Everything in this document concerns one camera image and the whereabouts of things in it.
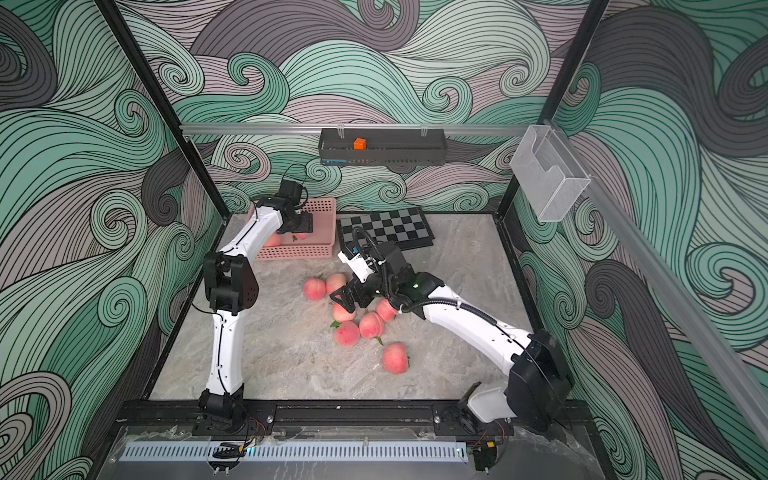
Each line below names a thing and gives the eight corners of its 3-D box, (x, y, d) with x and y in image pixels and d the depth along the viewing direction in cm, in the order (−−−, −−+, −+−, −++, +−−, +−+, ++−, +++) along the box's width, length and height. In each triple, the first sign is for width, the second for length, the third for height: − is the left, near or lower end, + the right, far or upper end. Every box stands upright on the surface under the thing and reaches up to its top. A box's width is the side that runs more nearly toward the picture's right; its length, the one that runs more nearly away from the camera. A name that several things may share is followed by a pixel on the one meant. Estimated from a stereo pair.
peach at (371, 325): (360, 341, 88) (359, 333, 83) (360, 321, 92) (359, 312, 87) (384, 341, 88) (384, 333, 83) (384, 321, 92) (384, 312, 87)
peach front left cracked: (344, 352, 86) (341, 344, 81) (332, 333, 89) (329, 324, 84) (362, 340, 88) (361, 331, 83) (350, 322, 92) (348, 312, 87)
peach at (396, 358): (384, 375, 82) (385, 367, 77) (384, 351, 86) (384, 343, 81) (407, 375, 82) (409, 367, 77) (405, 351, 86) (407, 343, 81)
